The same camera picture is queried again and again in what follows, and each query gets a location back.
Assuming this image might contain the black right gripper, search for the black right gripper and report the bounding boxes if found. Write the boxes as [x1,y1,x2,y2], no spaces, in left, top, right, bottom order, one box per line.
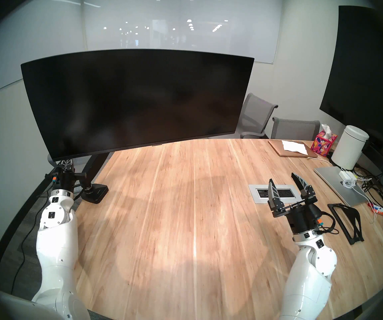
[267,172,324,235]

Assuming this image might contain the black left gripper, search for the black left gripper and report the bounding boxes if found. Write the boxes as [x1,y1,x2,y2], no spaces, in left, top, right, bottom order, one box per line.
[46,159,87,193]

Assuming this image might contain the curved black ultrawide monitor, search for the curved black ultrawide monitor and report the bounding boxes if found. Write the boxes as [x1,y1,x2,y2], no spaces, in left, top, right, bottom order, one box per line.
[21,49,255,162]

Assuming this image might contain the grey table power outlet box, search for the grey table power outlet box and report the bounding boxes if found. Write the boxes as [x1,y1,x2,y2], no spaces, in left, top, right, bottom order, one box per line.
[248,184,301,204]

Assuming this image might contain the silver closed laptop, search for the silver closed laptop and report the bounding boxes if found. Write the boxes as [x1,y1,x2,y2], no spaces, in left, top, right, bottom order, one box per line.
[313,166,369,206]

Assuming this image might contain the white paper napkin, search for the white paper napkin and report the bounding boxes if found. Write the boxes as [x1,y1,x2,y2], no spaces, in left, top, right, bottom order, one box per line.
[281,140,309,155]

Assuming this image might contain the brown leather pad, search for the brown leather pad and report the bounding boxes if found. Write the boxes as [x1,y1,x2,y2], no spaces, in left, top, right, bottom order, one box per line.
[268,140,318,157]

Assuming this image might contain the colourful floral tissue box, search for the colourful floral tissue box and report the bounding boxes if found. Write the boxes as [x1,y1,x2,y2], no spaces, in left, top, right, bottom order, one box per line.
[310,124,338,157]

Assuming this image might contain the black folding laptop stand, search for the black folding laptop stand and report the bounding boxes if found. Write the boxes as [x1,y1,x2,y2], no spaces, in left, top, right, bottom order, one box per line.
[327,203,365,246]

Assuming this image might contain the white cylindrical bin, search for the white cylindrical bin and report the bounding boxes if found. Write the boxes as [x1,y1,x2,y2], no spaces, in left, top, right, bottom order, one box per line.
[331,125,370,166]

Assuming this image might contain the glass whiteboard with blue writing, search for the glass whiteboard with blue writing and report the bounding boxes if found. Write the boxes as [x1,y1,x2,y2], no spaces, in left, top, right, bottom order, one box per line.
[0,0,87,103]

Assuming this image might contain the large glass whiteboard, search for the large glass whiteboard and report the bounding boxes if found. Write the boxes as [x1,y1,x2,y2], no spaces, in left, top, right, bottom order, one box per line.
[83,0,284,65]

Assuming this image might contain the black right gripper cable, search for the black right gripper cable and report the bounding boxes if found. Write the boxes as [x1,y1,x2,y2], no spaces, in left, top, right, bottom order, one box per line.
[316,212,340,235]

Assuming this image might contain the white charging cable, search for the white charging cable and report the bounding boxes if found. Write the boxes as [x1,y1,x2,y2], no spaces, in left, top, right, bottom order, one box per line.
[345,179,379,223]

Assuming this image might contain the tangle of black cables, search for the tangle of black cables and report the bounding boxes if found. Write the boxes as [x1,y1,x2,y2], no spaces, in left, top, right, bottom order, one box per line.
[353,166,383,210]

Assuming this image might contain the black floor cable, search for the black floor cable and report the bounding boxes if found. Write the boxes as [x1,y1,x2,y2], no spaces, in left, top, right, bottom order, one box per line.
[10,189,50,295]

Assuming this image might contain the black wall television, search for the black wall television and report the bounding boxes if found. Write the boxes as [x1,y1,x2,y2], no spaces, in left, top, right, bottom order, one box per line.
[319,5,383,150]

